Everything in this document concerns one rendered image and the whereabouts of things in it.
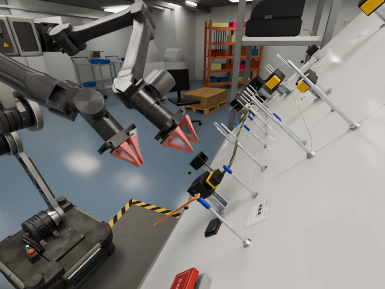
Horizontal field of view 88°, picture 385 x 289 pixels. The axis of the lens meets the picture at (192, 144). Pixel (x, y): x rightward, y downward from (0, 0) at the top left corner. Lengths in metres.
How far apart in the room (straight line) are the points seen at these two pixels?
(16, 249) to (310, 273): 1.75
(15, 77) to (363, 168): 0.60
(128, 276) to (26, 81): 1.41
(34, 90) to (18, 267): 1.33
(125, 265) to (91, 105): 1.42
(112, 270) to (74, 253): 0.30
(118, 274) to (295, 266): 1.54
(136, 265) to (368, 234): 1.59
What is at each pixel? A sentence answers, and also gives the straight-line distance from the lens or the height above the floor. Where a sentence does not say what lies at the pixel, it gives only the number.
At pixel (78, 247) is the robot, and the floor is 0.24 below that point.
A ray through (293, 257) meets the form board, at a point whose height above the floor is 1.22.
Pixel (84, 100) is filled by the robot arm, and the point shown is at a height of 1.32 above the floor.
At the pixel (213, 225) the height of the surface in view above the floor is 1.09.
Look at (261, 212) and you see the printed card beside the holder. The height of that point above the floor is 1.18.
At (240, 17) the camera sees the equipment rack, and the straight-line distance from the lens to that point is 1.34.
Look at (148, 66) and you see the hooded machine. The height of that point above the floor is 0.95.
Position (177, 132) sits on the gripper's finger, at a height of 1.23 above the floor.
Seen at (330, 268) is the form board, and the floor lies 1.25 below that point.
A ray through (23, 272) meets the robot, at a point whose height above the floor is 0.24.
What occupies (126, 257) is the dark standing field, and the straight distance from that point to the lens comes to 1.78.
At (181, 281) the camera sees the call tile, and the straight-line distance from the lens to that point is 0.36.
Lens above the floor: 1.42
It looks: 27 degrees down
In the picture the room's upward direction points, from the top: straight up
